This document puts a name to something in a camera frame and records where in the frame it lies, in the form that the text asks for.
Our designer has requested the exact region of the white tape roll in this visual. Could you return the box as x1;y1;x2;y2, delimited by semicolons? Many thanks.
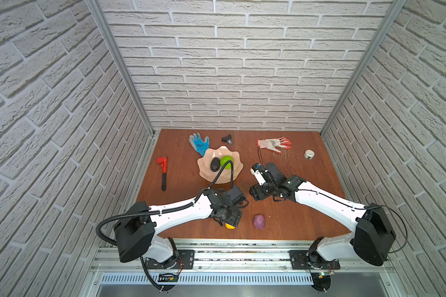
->
304;150;315;160

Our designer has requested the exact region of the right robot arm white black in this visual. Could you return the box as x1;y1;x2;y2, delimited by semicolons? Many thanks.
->
250;163;396;269

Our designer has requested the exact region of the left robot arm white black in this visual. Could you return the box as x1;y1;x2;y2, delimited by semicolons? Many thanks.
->
113;186;248;269

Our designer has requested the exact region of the black small relay part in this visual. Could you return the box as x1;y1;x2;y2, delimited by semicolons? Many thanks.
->
221;134;234;146

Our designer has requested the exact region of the yellow fake pear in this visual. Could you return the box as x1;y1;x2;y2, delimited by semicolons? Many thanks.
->
225;223;235;230

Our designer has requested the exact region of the blue work glove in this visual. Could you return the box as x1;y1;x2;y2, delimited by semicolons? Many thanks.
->
189;132;210;157

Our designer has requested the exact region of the white red work glove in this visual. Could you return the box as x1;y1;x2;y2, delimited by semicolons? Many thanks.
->
257;137;292;153

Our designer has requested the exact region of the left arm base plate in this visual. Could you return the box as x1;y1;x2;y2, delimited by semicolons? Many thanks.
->
145;249;195;270

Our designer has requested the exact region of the dark fake avocado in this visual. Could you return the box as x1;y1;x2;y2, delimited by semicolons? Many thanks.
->
210;157;221;172

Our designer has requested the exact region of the green bumpy fake fruit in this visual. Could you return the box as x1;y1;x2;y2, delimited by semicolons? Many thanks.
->
220;155;234;170

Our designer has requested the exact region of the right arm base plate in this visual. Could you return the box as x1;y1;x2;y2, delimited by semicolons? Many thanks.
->
289;250;341;271

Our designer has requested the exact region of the red pipe wrench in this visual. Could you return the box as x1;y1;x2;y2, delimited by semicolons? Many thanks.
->
157;157;168;191

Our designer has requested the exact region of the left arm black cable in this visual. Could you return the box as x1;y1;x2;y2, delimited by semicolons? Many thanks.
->
95;159;235;292

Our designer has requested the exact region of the aluminium frame rail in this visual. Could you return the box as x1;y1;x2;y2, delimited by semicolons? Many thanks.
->
90;238;396;287

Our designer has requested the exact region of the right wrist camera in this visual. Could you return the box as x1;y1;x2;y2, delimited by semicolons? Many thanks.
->
251;163;266;186

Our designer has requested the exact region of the purple fake cabbage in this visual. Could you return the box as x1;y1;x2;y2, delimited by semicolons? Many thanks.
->
253;214;266;230

